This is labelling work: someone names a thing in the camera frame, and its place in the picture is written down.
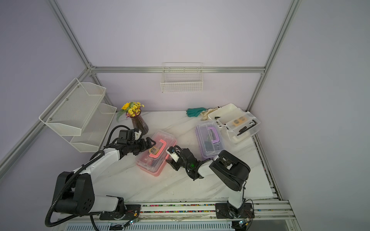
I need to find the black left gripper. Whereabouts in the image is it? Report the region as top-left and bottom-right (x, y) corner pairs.
(128, 137), (156, 157)

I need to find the pink toolbox with clear lid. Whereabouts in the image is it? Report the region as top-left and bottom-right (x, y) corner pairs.
(135, 131), (177, 177)

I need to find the purple toolbox with clear lid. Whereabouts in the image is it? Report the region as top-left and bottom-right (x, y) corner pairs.
(195, 120), (224, 159)

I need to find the white toolbox with clear lid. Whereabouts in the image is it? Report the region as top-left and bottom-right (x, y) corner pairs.
(209, 104), (261, 144)

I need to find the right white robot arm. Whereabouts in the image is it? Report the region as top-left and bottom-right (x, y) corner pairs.
(166, 145), (254, 221)

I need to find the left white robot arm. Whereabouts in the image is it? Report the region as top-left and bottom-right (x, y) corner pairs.
(44, 125), (156, 230)

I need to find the yellow tape measure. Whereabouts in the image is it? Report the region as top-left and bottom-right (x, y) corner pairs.
(149, 147), (159, 156)

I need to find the glass vase with yellow flowers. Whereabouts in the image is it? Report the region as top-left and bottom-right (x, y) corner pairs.
(116, 102), (149, 135)

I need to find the green work glove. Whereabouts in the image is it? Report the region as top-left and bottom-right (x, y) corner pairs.
(186, 107), (207, 117)

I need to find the beige work glove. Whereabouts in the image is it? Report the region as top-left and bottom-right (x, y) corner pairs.
(200, 107), (219, 121)

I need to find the black hex key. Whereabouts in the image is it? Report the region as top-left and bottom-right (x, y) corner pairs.
(237, 120), (257, 136)

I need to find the white mesh two-tier shelf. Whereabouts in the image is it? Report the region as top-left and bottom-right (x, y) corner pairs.
(39, 79), (117, 153)

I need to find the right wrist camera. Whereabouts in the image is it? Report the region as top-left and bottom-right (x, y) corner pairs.
(166, 146), (180, 162)

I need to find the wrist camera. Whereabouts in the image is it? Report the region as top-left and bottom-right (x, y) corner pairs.
(117, 129), (142, 144)
(166, 146), (180, 162)

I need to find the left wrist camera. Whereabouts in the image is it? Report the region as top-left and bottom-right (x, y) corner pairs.
(117, 129), (142, 144)

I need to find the white wire wall basket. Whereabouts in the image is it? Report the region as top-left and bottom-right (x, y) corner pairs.
(160, 62), (203, 93)

